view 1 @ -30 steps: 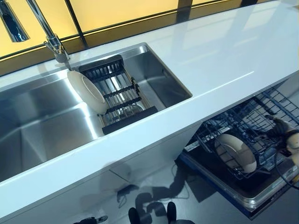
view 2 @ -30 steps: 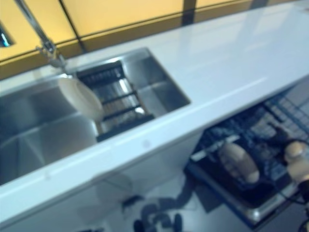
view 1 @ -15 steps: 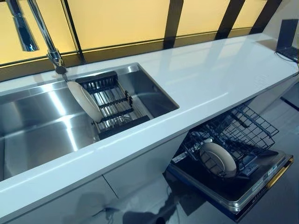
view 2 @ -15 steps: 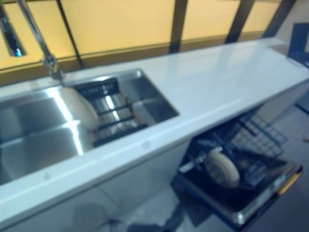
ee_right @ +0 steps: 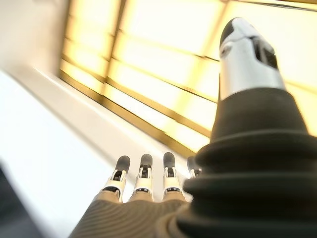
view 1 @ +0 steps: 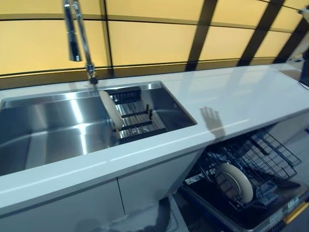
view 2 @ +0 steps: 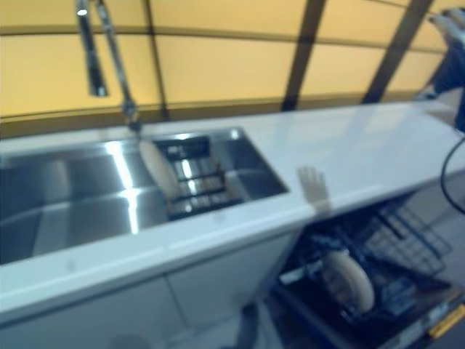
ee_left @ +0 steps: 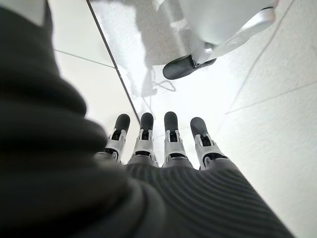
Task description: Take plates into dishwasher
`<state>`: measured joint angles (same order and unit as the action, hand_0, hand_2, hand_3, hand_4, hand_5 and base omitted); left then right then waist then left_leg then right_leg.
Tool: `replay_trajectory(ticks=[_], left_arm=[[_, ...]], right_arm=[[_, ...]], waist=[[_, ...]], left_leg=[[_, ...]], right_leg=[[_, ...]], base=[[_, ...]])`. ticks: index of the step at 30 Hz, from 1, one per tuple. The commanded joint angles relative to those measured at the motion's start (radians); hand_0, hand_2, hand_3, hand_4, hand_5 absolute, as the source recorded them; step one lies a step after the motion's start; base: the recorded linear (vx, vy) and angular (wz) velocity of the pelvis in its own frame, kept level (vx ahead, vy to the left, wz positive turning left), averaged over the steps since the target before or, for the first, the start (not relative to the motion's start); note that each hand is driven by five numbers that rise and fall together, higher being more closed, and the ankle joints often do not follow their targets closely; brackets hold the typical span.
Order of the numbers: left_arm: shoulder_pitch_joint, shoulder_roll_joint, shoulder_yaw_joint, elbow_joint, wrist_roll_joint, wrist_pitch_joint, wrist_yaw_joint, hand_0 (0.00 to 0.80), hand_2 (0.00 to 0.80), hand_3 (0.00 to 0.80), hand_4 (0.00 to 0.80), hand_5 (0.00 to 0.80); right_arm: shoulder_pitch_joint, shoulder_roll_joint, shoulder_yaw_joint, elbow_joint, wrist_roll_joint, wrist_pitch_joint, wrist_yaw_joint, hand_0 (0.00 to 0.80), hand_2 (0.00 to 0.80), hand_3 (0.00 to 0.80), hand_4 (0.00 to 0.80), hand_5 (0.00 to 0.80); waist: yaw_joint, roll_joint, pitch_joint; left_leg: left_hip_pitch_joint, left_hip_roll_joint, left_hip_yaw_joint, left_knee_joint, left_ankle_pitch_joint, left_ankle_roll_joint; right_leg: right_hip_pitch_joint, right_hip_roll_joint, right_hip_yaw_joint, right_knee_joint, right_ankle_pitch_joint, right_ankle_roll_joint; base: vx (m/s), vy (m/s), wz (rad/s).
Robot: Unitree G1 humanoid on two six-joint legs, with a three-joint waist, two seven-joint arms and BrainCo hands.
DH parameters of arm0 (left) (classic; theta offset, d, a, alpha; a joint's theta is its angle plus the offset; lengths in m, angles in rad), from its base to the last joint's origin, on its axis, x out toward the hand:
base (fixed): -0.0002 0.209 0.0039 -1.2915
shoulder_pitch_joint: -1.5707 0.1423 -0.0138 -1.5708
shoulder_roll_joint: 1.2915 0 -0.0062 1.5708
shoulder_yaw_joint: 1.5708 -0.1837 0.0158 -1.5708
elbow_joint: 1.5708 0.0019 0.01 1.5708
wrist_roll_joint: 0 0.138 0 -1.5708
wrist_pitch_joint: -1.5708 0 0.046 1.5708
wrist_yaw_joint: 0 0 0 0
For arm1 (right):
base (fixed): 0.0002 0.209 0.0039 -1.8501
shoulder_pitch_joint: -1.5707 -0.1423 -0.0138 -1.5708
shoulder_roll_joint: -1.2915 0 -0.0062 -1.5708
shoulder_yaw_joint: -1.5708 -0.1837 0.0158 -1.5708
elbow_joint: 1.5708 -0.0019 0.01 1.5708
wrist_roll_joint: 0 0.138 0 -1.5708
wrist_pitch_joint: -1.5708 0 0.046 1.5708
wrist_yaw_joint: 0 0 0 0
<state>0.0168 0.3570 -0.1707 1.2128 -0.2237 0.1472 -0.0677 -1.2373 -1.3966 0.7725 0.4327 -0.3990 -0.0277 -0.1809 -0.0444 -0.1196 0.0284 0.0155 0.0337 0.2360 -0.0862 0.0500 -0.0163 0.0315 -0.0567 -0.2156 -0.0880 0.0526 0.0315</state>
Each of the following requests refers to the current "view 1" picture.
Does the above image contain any cream ceramic plate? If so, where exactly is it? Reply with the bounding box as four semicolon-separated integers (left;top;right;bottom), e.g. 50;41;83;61
215;162;254;204
99;89;124;131

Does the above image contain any open dishwasher door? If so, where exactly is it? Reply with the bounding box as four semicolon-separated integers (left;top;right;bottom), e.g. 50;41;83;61
178;180;309;232

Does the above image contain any black dish drying rack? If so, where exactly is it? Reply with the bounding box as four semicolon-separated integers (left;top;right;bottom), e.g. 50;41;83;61
105;85;168;146

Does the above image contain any stainless steel kitchen sink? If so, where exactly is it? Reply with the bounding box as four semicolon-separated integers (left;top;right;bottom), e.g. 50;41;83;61
0;80;198;170

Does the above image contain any chrome gooseneck kitchen faucet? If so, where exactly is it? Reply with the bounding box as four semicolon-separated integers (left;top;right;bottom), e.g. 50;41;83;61
63;0;99;86

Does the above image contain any black laptop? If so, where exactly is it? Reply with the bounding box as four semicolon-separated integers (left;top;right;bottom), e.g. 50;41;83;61
298;51;309;88

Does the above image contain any black wire dishwasher rack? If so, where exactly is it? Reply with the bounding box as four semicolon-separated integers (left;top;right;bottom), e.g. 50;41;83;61
184;129;303;214

